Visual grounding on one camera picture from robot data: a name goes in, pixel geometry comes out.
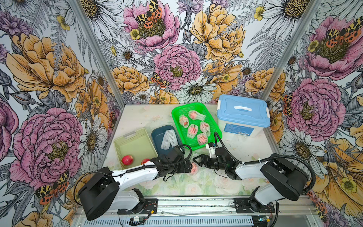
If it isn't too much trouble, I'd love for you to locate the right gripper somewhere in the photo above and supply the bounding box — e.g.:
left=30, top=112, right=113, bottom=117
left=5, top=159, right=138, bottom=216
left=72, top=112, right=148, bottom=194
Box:
left=193, top=154, right=227, bottom=171

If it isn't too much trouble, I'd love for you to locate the netted apple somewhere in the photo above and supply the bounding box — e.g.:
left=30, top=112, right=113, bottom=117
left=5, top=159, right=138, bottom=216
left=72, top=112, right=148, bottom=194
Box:
left=179, top=115, right=189, bottom=128
left=199, top=122, right=211, bottom=137
left=187, top=124, right=199, bottom=139
left=190, top=162, right=199, bottom=176
left=197, top=132, right=209, bottom=145

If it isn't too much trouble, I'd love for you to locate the white foam net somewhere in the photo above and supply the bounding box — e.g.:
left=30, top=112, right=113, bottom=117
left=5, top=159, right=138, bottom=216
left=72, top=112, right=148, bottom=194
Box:
left=160, top=134, right=171, bottom=150

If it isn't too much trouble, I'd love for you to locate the bare red apple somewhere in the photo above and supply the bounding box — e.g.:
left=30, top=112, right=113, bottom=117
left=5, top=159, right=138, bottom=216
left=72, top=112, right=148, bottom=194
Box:
left=141, top=159, right=150, bottom=165
left=122, top=155, right=134, bottom=166

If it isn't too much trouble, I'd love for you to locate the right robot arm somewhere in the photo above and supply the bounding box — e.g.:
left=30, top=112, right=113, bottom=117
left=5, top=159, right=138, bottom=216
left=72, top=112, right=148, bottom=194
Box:
left=193, top=133, right=316, bottom=213

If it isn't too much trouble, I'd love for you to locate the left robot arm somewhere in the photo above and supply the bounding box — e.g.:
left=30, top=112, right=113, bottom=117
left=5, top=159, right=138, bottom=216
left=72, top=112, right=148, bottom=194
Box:
left=78, top=144, right=192, bottom=220

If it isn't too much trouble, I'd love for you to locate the dark teal plastic tub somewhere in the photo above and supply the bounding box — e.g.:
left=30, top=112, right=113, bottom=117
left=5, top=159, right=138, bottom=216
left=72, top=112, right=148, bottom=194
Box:
left=151, top=125, right=182, bottom=156

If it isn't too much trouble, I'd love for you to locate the bright green plastic basket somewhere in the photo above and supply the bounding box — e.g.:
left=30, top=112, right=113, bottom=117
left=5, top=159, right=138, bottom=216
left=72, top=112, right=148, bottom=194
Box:
left=171, top=103, right=222, bottom=150

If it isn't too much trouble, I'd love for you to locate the pale green perforated basket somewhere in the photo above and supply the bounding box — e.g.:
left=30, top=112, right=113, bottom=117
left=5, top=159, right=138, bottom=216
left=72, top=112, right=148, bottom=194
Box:
left=113, top=128, right=158, bottom=169

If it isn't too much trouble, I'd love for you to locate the blue lidded storage box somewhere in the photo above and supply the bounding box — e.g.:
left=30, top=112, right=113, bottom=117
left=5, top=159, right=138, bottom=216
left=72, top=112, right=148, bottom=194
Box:
left=216, top=95, right=271, bottom=137

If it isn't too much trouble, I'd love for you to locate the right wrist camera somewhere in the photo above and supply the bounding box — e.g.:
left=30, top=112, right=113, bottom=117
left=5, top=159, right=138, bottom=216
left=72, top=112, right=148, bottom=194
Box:
left=205, top=142, right=218, bottom=158

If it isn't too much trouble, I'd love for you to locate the aluminium front rail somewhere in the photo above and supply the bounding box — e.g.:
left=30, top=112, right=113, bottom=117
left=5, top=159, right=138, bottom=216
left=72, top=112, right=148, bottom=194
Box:
left=72, top=196, right=323, bottom=227

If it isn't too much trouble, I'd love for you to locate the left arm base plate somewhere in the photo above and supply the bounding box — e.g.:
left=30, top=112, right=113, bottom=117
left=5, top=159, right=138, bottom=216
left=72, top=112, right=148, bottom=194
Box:
left=117, top=198, right=158, bottom=215

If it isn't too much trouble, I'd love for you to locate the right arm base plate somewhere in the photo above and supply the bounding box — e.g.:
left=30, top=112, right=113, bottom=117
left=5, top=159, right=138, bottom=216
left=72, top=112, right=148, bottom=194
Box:
left=231, top=197, right=275, bottom=214

